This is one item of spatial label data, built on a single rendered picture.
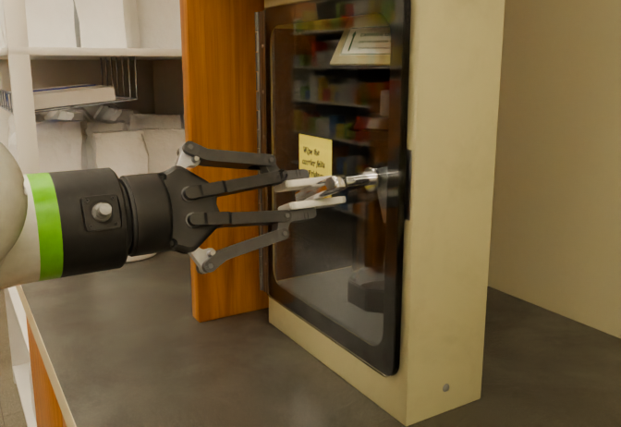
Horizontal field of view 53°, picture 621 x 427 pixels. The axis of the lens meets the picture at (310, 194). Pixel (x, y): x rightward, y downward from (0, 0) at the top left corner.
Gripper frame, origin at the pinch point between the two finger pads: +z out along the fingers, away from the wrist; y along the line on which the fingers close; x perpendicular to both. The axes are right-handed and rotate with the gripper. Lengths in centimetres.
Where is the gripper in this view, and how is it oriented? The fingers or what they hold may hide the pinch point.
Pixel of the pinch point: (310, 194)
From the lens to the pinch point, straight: 66.7
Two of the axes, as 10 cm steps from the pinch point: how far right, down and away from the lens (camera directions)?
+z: 8.6, -1.0, 5.1
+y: -1.8, -9.8, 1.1
